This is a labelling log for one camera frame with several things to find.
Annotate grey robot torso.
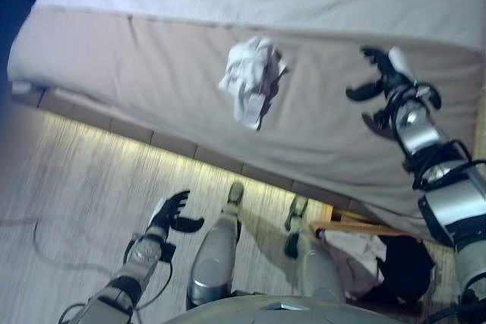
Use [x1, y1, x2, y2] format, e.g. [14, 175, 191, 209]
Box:
[163, 293, 430, 324]

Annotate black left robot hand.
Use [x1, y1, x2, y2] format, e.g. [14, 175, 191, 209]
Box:
[150, 189, 206, 234]

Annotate black garment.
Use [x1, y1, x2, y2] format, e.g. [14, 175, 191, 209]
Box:
[377, 234, 436, 306]

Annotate grey striped area rug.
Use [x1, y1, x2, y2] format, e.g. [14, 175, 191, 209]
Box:
[0, 103, 486, 324]

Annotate beige garment with tag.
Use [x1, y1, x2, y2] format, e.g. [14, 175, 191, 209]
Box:
[322, 228, 388, 298]

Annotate brown wicker laundry basket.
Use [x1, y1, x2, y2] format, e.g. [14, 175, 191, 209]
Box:
[309, 206, 460, 317]

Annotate silver robot leg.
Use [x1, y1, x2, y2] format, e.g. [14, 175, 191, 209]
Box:
[185, 181, 246, 310]
[284, 194, 346, 302]

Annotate silver right robot leg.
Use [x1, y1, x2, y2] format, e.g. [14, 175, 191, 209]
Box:
[284, 194, 346, 302]

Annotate silver left robot leg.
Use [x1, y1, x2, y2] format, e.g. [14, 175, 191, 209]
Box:
[185, 181, 246, 310]

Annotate thin black floor cable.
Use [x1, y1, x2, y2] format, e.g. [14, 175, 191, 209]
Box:
[0, 217, 115, 275]

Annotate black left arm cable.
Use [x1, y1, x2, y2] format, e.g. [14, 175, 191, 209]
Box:
[125, 240, 178, 310]

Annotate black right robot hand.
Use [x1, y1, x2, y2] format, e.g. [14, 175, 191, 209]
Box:
[346, 46, 415, 103]

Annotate beige bed cover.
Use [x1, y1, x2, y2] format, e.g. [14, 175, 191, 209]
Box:
[7, 7, 486, 241]

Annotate white garment with label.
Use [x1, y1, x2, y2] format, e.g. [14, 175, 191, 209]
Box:
[218, 35, 289, 131]

